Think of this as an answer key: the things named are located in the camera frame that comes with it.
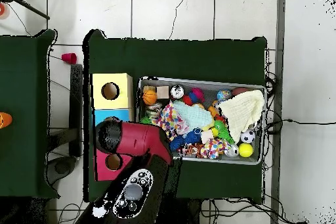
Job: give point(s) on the polka-dot cloth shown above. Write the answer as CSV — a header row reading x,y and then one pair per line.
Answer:
x,y
169,120
215,147

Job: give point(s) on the mint waffle cloth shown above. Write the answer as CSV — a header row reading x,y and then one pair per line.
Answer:
x,y
194,115

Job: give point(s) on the cream waffle cloth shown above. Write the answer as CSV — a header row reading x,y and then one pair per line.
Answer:
x,y
242,111

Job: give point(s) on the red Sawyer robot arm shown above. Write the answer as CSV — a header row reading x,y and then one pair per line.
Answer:
x,y
141,140

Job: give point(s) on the wooden box with three holes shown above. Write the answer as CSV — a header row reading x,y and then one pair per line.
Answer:
x,y
123,98

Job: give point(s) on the silver mesh bin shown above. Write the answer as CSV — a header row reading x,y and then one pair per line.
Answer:
x,y
210,159

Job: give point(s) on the wooden block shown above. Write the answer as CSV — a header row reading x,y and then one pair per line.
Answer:
x,y
162,91

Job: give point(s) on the orange toy basketball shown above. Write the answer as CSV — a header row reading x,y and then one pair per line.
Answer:
x,y
149,97

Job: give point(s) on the large green spiky ball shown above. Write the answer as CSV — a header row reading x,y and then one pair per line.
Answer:
x,y
145,121

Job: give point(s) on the dark green table cloth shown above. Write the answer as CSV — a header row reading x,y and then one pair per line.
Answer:
x,y
183,58
23,76

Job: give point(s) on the small soccer ball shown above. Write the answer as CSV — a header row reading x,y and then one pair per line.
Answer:
x,y
247,136

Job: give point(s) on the yellow ball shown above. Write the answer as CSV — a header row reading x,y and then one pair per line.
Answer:
x,y
245,150

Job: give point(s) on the red plastic cup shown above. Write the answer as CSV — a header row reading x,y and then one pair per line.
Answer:
x,y
68,58

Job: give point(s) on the orange object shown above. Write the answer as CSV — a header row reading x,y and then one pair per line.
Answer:
x,y
5,120

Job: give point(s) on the red round object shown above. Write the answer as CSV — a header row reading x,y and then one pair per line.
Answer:
x,y
1,9

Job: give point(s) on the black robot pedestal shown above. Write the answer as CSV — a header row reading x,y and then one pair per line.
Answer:
x,y
186,213

